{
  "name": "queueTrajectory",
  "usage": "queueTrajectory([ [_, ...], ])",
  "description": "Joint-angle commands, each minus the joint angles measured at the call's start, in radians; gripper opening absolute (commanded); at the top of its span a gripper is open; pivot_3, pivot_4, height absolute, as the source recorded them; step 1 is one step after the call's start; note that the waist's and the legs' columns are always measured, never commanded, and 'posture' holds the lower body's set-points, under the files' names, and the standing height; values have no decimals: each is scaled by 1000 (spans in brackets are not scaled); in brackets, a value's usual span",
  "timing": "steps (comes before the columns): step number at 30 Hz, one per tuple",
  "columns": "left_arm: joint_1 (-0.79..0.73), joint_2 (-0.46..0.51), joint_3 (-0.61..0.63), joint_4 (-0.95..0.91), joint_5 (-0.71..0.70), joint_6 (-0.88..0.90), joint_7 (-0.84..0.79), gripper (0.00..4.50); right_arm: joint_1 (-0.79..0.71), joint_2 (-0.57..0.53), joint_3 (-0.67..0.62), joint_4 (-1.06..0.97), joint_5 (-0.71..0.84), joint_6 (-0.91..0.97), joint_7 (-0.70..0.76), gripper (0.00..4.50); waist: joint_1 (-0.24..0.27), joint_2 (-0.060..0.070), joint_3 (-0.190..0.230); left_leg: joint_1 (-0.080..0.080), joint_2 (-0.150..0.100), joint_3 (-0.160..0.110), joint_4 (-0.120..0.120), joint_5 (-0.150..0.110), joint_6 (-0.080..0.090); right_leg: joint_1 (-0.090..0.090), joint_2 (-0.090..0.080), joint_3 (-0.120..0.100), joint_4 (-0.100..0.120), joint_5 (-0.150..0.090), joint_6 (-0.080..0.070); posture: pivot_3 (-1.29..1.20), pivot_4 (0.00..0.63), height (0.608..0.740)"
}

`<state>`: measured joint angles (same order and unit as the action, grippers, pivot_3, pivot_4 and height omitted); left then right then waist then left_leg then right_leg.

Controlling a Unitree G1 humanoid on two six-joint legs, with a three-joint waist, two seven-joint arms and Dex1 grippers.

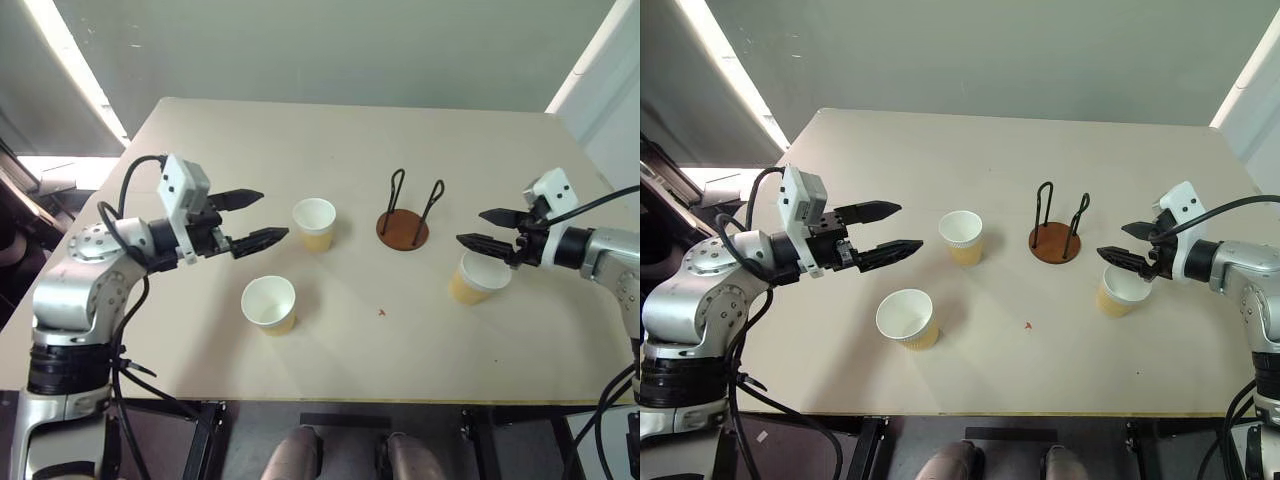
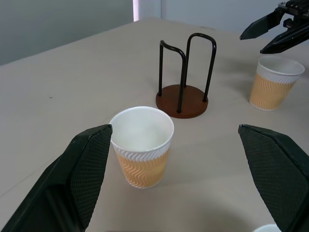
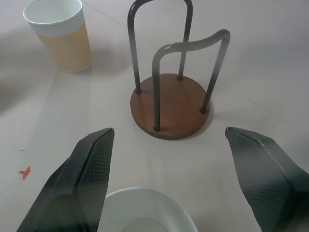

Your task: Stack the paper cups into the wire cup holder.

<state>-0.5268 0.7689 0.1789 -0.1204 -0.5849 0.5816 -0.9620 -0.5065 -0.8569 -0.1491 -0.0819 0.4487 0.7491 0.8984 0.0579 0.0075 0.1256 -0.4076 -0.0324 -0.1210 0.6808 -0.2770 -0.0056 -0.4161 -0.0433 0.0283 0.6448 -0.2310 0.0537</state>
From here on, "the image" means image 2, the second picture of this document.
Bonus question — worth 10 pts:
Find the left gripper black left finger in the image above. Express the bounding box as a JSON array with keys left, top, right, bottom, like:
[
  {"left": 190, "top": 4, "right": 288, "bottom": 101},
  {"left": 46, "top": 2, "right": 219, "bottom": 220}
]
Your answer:
[{"left": 0, "top": 124, "right": 113, "bottom": 232}]

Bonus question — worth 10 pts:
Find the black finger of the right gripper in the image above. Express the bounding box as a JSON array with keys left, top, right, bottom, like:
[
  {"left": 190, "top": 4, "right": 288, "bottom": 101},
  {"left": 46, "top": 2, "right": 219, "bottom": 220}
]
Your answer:
[
  {"left": 260, "top": 22, "right": 309, "bottom": 55},
  {"left": 239, "top": 8, "right": 288, "bottom": 41}
]

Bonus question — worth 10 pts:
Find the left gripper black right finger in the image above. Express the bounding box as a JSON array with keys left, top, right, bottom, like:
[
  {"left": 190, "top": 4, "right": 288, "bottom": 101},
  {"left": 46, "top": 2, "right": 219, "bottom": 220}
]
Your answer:
[{"left": 238, "top": 124, "right": 309, "bottom": 232}]

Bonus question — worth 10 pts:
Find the wooden base wire cup holder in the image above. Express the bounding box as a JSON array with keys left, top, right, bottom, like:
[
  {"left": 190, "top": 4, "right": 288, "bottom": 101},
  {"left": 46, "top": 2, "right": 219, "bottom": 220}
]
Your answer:
[{"left": 155, "top": 32, "right": 217, "bottom": 119}]

